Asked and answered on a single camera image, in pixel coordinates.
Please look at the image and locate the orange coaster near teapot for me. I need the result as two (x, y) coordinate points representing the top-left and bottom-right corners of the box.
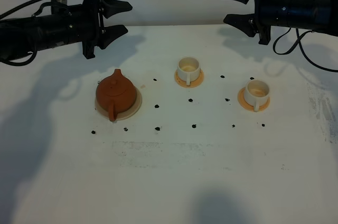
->
(174, 70), (204, 88)

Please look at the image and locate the beige round teapot tray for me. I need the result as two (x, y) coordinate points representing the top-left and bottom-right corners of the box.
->
(95, 87), (142, 123)

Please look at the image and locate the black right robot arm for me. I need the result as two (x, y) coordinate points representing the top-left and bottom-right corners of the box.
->
(223, 0), (337, 45)

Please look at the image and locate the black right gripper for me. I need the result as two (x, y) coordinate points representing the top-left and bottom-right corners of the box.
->
(223, 0), (286, 45)

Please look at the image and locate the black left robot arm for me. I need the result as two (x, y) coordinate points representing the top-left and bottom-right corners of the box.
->
(1, 0), (133, 67)

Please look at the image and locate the orange coaster far right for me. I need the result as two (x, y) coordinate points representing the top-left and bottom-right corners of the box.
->
(237, 88), (270, 112)

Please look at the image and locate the white teacup far right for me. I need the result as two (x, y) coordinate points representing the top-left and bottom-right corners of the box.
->
(243, 79), (270, 112)

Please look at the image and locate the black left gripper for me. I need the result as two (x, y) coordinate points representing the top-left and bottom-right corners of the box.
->
(62, 0), (133, 59)

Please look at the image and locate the brown clay teapot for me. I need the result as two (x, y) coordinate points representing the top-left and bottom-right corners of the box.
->
(96, 69), (137, 122)

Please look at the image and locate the white teacup near teapot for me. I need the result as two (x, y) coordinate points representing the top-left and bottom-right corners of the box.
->
(177, 57), (201, 86)

